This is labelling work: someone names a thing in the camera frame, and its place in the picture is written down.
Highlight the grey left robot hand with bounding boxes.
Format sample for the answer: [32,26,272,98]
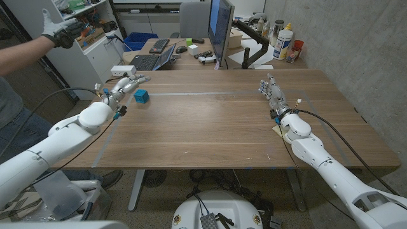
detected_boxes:
[102,73,152,106]

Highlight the person's gloved hand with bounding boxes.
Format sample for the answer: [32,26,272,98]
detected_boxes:
[40,8,85,50]

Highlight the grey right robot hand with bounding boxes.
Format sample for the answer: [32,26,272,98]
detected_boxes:
[258,73,292,118]

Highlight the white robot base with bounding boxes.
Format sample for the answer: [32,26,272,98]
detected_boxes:
[171,190,264,229]

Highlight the person's bare forearm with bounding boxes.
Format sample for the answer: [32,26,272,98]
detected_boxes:
[0,35,53,77]

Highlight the yellow sponge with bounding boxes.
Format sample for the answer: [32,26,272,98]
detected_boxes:
[272,125,289,139]

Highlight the blue cube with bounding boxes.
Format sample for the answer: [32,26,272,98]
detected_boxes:
[133,88,150,104]

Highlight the white shelf cabinet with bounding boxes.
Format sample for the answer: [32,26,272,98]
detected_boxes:
[3,0,127,99]

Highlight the cardboard box on shelf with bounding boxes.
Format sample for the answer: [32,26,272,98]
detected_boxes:
[77,27,106,48]

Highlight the black laptop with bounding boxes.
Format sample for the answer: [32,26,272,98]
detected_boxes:
[128,43,176,71]

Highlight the clear drinking glass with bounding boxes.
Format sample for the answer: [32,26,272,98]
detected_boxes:
[285,46,300,64]

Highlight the blue plastic bin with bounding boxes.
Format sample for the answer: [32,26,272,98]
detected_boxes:
[123,32,159,52]

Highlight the white paper sheets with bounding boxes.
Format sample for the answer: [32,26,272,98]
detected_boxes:
[228,38,276,66]

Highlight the red cup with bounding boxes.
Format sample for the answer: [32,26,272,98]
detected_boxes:
[292,39,305,58]

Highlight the black keyboard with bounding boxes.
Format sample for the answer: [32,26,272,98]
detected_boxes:
[148,38,170,54]

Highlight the dark lidded jar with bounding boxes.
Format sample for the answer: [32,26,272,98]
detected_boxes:
[269,19,285,47]

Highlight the pale wooden box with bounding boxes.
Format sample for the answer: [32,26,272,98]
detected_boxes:
[227,28,243,49]

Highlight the white game controller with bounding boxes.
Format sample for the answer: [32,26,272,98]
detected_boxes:
[198,54,217,66]

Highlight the black remote control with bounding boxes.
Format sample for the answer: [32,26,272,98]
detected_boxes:
[193,50,213,60]

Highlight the black computer monitor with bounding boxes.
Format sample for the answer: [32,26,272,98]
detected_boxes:
[207,0,235,67]

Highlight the dark shoe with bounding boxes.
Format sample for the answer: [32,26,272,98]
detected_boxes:
[100,169,124,190]

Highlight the black round floor fan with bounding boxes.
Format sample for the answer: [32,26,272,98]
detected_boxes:
[142,169,168,188]

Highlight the grey metal table leg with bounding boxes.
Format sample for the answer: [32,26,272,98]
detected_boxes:
[128,169,146,211]
[286,168,308,212]

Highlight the clear plastic container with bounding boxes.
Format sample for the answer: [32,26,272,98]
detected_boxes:
[33,170,112,222]

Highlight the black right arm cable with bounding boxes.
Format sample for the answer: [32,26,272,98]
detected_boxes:
[294,109,400,197]

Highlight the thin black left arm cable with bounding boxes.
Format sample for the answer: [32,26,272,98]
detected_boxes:
[22,116,118,188]

